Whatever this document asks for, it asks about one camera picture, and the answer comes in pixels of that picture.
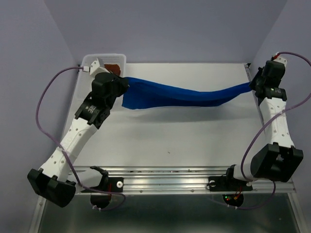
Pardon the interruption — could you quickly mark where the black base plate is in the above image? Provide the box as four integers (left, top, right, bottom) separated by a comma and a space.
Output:
207, 176, 253, 192
90, 166, 124, 193

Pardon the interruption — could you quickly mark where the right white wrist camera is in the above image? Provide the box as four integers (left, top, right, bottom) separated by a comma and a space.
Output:
271, 52, 288, 67

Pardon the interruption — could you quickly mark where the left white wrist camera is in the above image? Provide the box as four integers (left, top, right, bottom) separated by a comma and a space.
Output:
82, 58, 109, 78

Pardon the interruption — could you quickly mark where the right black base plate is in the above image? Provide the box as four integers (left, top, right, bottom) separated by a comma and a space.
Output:
207, 176, 253, 192

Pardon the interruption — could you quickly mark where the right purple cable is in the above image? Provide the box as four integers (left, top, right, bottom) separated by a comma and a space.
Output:
208, 51, 311, 210

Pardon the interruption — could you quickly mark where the aluminium rail frame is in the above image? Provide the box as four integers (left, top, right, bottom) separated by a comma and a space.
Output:
28, 63, 301, 233

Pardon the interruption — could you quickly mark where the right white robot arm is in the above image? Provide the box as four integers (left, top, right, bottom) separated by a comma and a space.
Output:
224, 57, 303, 189

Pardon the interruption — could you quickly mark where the blue towel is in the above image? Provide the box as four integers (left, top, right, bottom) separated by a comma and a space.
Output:
122, 77, 251, 110

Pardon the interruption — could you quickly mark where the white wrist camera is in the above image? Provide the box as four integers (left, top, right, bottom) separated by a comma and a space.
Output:
82, 58, 109, 78
271, 52, 288, 67

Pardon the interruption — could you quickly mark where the white plastic basket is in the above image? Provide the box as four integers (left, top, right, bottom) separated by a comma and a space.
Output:
74, 53, 126, 100

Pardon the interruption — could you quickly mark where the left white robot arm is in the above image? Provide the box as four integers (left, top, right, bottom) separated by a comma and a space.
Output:
27, 72, 128, 211

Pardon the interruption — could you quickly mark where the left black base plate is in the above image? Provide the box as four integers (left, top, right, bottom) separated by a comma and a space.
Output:
90, 166, 124, 193

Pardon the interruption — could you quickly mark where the brown towel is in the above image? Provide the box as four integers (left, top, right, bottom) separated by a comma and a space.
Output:
104, 64, 121, 76

